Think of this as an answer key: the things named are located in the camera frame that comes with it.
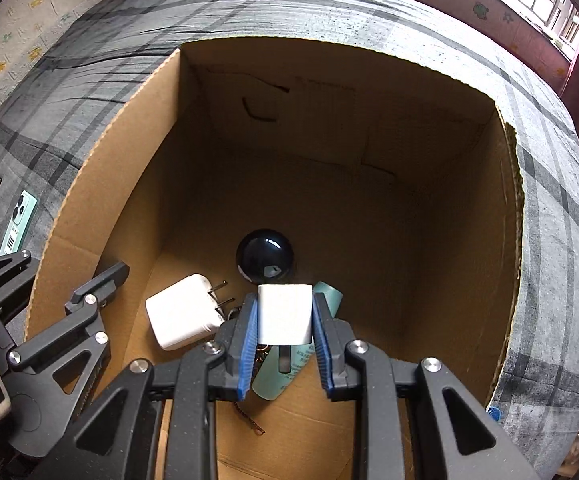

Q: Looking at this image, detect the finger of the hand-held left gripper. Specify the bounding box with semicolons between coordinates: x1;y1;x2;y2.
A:
0;250;33;376
7;261;130;411

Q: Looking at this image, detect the white charger with prongs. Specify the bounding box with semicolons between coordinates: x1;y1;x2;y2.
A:
144;273;235;352

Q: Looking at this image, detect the glossy black ball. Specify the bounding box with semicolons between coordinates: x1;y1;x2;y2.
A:
236;228;295;282

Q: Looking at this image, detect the teal smartphone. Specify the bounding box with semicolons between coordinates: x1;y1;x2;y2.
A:
0;191;36;257

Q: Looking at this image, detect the brown cardboard box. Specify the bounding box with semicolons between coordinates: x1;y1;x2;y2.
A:
22;35;527;480

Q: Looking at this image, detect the small white charger adapter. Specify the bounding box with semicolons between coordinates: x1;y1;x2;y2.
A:
258;283;315;373

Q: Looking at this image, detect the keychain with blue tags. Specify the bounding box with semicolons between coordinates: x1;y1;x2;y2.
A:
214;305;270;436

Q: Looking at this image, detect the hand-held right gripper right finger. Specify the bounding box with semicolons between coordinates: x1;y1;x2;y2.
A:
312;290;540;480

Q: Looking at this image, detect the teal plastic bottle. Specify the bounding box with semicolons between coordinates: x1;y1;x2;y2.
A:
252;281;344;402

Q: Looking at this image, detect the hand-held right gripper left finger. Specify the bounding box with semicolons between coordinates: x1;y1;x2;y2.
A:
74;292;260;480

